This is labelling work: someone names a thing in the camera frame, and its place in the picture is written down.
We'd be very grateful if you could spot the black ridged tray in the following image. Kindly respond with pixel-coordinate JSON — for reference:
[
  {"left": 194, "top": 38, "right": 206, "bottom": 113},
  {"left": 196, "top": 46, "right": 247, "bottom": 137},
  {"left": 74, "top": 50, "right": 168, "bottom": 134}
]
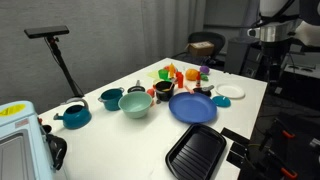
[{"left": 165, "top": 123, "right": 228, "bottom": 180}]

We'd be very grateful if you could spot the black stereo camera bar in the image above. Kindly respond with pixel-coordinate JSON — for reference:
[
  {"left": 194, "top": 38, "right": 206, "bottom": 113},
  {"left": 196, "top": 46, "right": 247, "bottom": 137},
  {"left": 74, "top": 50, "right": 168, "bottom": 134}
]
[{"left": 23, "top": 25, "right": 70, "bottom": 39}]

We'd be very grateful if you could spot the green plastic cup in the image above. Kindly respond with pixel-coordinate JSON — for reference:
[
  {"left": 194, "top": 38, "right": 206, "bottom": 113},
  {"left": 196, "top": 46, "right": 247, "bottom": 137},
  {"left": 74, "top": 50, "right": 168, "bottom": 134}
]
[{"left": 158, "top": 68, "right": 170, "bottom": 81}]

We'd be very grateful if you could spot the black camera tripod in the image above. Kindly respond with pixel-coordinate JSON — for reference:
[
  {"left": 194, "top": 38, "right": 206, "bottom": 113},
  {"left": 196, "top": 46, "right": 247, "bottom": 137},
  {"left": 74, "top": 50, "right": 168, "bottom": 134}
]
[{"left": 44, "top": 35, "right": 85, "bottom": 98}]

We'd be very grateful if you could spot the red ketchup squeeze bottle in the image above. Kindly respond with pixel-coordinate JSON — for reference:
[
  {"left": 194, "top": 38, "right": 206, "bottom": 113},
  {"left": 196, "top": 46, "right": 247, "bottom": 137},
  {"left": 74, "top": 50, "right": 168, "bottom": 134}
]
[{"left": 175, "top": 71, "right": 185, "bottom": 89}]

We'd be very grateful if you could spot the light blue toy oven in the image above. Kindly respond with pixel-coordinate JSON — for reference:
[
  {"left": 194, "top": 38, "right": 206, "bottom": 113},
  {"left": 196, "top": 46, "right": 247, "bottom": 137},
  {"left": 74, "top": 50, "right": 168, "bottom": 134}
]
[{"left": 0, "top": 100, "right": 56, "bottom": 180}]

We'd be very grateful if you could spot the dark grey cabinet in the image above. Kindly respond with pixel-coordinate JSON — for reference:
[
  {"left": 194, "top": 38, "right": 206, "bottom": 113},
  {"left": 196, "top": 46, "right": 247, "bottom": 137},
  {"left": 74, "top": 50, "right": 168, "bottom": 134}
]
[{"left": 224, "top": 36, "right": 264, "bottom": 78}]

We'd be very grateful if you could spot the short black tape strip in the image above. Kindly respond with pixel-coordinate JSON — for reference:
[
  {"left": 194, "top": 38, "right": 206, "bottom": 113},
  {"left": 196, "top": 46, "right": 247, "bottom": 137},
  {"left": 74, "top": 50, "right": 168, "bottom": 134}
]
[
  {"left": 229, "top": 141, "right": 248, "bottom": 157},
  {"left": 226, "top": 150, "right": 246, "bottom": 169}
]

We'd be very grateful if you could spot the black office chair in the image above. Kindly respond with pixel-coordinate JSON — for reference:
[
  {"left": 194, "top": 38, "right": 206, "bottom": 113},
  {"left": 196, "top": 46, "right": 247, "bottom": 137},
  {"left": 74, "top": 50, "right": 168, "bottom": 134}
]
[{"left": 187, "top": 31, "right": 227, "bottom": 66}]

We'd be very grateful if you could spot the small red labelled sauce bottle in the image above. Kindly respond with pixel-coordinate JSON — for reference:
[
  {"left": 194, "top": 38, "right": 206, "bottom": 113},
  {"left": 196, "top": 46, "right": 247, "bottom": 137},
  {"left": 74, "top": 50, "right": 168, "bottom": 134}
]
[{"left": 195, "top": 71, "right": 202, "bottom": 90}]

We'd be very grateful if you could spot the black bundled power cord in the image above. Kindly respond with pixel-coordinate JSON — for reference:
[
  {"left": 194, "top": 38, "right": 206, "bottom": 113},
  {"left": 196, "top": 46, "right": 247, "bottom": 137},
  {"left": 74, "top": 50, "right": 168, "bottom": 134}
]
[{"left": 41, "top": 123, "right": 68, "bottom": 171}]

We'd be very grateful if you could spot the small dark teal pan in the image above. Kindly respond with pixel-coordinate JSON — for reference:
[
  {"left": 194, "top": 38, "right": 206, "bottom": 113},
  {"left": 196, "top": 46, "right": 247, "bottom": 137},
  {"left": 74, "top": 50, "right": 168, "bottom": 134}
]
[{"left": 127, "top": 79, "right": 147, "bottom": 94}]

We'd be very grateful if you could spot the mint green bowl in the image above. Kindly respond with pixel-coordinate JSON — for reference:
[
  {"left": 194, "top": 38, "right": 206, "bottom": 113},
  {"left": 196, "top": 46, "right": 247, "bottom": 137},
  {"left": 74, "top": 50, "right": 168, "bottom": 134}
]
[{"left": 117, "top": 91, "right": 154, "bottom": 119}]

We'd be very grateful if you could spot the pink plastic spatula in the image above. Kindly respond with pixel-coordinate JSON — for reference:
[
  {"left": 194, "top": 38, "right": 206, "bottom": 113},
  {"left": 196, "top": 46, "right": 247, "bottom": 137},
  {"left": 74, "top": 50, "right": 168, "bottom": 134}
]
[{"left": 183, "top": 84, "right": 195, "bottom": 95}]

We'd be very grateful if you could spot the teal toy kettle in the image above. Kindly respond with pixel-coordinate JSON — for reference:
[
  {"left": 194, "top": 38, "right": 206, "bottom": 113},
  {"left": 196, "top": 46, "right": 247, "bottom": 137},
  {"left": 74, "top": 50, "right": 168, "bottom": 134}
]
[{"left": 53, "top": 97, "right": 93, "bottom": 130}]

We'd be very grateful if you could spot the black pot grey handle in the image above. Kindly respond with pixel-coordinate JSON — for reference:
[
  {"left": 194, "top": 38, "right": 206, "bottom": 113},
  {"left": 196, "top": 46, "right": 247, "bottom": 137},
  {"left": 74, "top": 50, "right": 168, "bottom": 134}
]
[{"left": 154, "top": 80, "right": 176, "bottom": 102}]

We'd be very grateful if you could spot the yellow mustard squeeze bottle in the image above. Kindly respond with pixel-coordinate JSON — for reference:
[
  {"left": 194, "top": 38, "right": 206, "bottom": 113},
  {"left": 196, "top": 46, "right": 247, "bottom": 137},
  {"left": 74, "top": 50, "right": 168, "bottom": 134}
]
[{"left": 168, "top": 62, "right": 177, "bottom": 79}]

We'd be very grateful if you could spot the purple toy vegetable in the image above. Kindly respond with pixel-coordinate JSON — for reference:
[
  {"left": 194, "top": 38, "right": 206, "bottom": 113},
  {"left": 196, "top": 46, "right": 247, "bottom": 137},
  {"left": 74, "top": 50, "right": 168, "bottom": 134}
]
[{"left": 199, "top": 65, "right": 211, "bottom": 75}]

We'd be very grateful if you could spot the large blue plate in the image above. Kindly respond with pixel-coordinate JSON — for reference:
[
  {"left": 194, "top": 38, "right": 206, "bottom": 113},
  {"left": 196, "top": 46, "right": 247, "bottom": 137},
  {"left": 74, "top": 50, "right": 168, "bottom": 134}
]
[{"left": 168, "top": 91, "right": 218, "bottom": 124}]

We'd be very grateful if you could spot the teal two-handled pot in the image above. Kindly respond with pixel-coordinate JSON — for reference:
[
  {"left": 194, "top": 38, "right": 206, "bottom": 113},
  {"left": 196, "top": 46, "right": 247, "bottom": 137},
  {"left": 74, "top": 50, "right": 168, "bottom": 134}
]
[{"left": 97, "top": 87, "right": 125, "bottom": 112}]

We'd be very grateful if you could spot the black frying pan grey handle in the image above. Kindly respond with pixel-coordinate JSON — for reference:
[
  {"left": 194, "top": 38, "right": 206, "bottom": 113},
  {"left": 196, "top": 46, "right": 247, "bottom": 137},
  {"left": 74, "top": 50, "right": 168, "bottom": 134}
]
[{"left": 192, "top": 84, "right": 215, "bottom": 98}]

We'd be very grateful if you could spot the small white plate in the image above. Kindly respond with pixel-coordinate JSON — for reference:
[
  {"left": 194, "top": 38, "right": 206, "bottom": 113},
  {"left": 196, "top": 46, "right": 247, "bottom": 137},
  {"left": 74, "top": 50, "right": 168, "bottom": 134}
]
[{"left": 214, "top": 83, "right": 246, "bottom": 100}]

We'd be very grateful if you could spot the yellow-green cutting mat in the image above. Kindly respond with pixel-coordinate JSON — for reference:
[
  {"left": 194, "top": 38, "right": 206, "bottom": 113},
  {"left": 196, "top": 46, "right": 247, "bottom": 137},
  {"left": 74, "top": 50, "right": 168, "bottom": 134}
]
[{"left": 147, "top": 69, "right": 168, "bottom": 80}]

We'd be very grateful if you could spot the long black tape strip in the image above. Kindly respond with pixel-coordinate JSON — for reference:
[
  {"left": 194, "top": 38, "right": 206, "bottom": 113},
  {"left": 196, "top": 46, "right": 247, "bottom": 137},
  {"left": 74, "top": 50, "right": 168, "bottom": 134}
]
[{"left": 220, "top": 127, "right": 250, "bottom": 144}]

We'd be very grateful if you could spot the cardboard box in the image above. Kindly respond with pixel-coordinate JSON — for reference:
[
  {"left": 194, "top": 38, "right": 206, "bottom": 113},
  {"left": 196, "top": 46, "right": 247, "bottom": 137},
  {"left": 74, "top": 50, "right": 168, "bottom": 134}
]
[{"left": 188, "top": 41, "right": 215, "bottom": 57}]

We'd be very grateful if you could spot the black clamp orange tip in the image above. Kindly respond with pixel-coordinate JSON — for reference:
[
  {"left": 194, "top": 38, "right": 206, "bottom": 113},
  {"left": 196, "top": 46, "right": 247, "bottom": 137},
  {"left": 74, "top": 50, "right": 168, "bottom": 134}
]
[
  {"left": 259, "top": 118, "right": 298, "bottom": 151},
  {"left": 246, "top": 149, "right": 299, "bottom": 180}
]

